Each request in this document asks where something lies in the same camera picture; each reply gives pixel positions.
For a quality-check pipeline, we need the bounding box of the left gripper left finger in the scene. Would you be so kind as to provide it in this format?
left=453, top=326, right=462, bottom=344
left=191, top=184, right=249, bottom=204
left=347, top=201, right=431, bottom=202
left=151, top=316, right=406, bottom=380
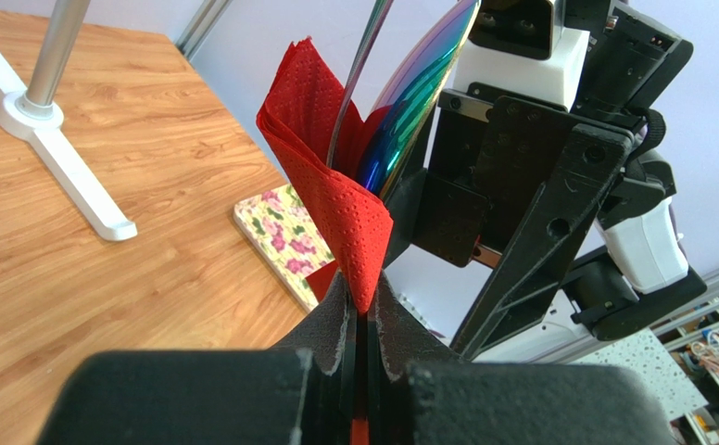
left=38, top=273, right=356, bottom=444

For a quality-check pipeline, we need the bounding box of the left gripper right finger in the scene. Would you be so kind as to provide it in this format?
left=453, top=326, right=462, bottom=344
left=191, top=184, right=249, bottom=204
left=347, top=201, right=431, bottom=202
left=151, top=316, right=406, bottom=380
left=368, top=276, right=674, bottom=444

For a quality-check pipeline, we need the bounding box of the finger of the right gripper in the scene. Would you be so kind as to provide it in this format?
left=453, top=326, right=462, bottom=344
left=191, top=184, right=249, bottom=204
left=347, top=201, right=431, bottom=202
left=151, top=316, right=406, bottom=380
left=383, top=114, right=488, bottom=268
left=450, top=96, right=634, bottom=360

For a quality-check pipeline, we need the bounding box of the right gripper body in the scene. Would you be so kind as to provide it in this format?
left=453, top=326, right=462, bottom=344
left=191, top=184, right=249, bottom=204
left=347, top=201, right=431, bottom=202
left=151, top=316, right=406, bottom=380
left=428, top=83, right=580, bottom=266

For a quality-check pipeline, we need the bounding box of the gold spoon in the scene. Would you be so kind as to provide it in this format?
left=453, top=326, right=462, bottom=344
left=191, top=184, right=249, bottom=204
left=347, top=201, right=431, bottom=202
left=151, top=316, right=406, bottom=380
left=354, top=0, right=481, bottom=200

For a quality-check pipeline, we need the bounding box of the red paper napkin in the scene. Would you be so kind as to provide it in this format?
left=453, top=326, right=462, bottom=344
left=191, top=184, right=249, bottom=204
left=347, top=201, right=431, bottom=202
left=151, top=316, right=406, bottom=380
left=256, top=38, right=393, bottom=314

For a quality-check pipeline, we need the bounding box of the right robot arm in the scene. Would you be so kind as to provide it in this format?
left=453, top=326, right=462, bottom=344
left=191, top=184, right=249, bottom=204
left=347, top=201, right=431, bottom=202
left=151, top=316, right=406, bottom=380
left=386, top=1, right=706, bottom=361

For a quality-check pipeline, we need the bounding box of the floral tray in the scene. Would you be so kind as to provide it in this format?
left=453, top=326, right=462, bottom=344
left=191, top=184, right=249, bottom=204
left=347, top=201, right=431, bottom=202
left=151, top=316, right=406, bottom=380
left=233, top=184, right=334, bottom=312

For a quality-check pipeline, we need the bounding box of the metal rack pole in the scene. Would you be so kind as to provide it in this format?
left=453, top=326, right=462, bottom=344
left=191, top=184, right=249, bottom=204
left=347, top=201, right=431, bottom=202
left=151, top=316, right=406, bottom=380
left=0, top=0, right=138, bottom=242

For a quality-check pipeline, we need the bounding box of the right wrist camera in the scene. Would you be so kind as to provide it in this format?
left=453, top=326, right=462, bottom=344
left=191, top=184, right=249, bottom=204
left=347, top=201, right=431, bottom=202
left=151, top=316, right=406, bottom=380
left=451, top=0, right=590, bottom=110

